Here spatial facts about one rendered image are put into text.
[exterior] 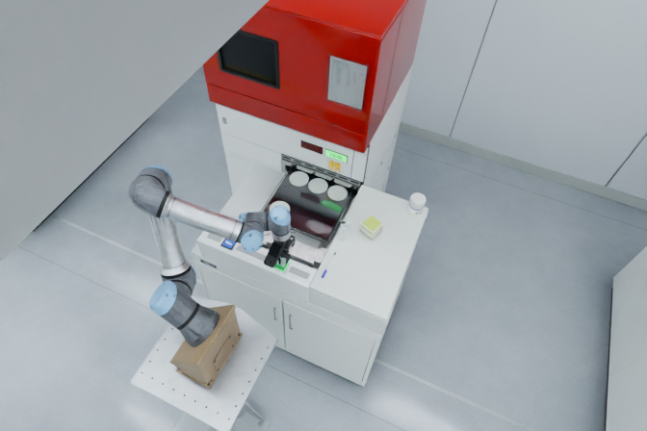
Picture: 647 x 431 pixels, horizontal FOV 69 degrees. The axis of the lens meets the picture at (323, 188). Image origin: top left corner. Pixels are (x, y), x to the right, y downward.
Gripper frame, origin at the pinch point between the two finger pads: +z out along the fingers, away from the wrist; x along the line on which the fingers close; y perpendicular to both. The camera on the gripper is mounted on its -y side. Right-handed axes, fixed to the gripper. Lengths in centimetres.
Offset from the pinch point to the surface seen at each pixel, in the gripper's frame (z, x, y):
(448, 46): 9, -23, 207
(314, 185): 8, 8, 52
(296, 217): 8.1, 7.3, 30.0
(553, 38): -16, -84, 207
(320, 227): 8.0, -5.5, 29.9
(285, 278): 2.4, -4.4, -4.0
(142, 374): 16, 31, -59
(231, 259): 5.9, 22.4, -4.0
